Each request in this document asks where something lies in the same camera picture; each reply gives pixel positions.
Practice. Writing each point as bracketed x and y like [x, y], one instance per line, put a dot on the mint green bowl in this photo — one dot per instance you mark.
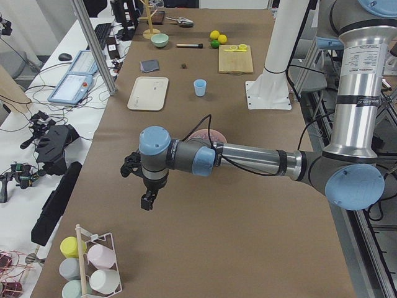
[159, 40]

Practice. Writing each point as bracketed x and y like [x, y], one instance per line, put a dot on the wooden mug tree stand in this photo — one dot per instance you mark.
[151, 10]

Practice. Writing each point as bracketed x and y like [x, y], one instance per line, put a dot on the grey cup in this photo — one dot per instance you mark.
[69, 269]

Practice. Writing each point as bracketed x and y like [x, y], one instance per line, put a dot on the yellow lemon far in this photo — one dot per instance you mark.
[214, 35]

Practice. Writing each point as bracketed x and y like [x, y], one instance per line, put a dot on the teach pendant far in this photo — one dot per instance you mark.
[84, 62]

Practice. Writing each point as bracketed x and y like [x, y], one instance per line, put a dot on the green lime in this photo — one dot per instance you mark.
[215, 44]

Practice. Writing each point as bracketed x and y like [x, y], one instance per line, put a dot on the aluminium frame post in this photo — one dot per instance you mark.
[91, 39]

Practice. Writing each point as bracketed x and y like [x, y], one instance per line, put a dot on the lemon slice upper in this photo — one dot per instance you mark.
[242, 46]

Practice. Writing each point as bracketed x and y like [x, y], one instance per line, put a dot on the steel muddler black tip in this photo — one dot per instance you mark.
[189, 45]

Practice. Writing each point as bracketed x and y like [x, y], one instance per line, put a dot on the white cup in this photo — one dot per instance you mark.
[105, 281]

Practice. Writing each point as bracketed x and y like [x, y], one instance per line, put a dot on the small handheld gripper device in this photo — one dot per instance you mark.
[23, 175]

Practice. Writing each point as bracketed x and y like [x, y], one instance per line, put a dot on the mint cup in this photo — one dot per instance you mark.
[72, 289]

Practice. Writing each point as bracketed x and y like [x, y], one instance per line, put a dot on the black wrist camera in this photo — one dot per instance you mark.
[132, 165]

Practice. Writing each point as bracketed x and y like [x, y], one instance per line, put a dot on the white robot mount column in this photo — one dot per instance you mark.
[270, 90]

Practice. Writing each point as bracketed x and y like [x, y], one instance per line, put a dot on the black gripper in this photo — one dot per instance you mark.
[152, 185]

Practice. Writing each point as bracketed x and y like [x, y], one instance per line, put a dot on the yellow cup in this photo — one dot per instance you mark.
[69, 247]

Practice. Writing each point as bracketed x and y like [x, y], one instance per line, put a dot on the white wire cup rack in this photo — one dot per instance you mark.
[87, 239]

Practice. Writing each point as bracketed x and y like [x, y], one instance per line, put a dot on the grey folded cloth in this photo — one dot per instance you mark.
[148, 66]

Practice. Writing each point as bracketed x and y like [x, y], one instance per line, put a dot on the wooden cutting board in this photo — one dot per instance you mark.
[235, 62]

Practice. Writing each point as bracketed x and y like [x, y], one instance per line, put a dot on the light blue plastic cup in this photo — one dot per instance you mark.
[200, 86]

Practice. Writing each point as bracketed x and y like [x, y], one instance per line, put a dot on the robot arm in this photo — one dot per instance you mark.
[344, 171]

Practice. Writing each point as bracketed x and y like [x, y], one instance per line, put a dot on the black computer mouse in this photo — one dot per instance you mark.
[65, 57]

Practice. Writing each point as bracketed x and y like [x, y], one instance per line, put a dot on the pink bowl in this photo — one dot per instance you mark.
[201, 136]

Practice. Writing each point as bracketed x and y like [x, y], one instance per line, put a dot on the cream rabbit tray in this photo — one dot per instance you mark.
[148, 93]

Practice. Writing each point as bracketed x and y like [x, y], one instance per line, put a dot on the black keyboard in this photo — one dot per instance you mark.
[102, 31]

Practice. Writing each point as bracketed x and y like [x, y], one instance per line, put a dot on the teach pendant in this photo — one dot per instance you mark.
[84, 62]
[71, 89]

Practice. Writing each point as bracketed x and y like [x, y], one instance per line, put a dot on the brown box with label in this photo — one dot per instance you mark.
[112, 49]

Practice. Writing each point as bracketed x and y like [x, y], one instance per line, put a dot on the pink cup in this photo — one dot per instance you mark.
[101, 257]

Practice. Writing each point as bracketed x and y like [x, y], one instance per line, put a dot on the steel ice scoop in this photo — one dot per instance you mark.
[181, 21]

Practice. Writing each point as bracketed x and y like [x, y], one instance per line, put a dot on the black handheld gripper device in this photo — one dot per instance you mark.
[53, 139]

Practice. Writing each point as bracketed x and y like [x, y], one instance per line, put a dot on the black long bar box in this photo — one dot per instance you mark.
[55, 206]

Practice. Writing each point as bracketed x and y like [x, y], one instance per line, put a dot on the teach pendant near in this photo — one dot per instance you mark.
[71, 89]

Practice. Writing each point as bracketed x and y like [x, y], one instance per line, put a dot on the yellow lemon near lime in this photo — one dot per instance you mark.
[222, 39]

